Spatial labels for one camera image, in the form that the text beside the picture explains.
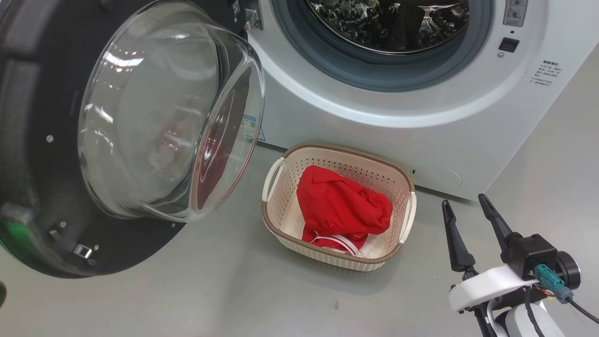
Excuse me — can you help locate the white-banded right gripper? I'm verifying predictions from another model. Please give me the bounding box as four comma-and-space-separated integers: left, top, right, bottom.
442, 193, 582, 313

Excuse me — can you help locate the red white-striped garment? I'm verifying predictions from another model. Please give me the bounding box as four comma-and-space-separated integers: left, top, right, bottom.
308, 231, 371, 256

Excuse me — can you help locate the plain red garment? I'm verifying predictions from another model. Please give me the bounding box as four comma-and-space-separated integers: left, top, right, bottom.
296, 165, 394, 244

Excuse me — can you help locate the black glass washing machine door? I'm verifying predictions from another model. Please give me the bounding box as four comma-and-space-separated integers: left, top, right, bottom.
0, 0, 266, 279

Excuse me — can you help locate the white front-load washing machine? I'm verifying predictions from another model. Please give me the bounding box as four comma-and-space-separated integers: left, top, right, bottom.
229, 0, 599, 202

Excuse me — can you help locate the cream perforated laundry basket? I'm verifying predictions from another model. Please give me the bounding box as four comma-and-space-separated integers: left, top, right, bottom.
261, 143, 417, 272

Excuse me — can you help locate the blue label sticker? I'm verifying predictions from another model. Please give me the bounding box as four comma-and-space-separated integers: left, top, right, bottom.
242, 114, 265, 142

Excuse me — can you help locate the right teal-plug black cable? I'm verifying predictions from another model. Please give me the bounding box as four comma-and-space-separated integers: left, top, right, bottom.
535, 264, 599, 324

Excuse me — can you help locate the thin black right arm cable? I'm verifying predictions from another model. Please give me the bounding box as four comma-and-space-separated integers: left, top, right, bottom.
523, 286, 546, 337

